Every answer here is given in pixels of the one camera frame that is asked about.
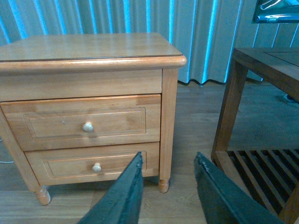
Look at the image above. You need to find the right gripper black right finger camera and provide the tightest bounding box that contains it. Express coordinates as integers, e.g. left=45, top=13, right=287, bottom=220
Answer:
left=194, top=152, right=282, bottom=224

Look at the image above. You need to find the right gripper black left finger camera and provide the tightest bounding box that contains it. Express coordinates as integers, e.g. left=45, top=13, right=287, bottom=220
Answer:
left=78, top=152, right=143, bottom=224

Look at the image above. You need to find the wooden drawer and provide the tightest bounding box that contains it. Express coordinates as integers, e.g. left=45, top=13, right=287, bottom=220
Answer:
left=0, top=94, right=161, bottom=151
left=25, top=142, right=160, bottom=185

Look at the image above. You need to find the dark wooden side table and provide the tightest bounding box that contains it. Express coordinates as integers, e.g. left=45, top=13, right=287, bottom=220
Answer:
left=211, top=48, right=299, bottom=224

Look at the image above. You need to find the light wooden nightstand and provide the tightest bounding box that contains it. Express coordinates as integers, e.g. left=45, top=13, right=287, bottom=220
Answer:
left=0, top=33, right=186, bottom=205

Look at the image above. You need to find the pale pleated curtain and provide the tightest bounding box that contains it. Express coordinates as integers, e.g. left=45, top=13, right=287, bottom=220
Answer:
left=0, top=0, right=299, bottom=84

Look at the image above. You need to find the white floor cable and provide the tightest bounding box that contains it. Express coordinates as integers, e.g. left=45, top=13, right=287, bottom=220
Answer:
left=0, top=137, right=14, bottom=164

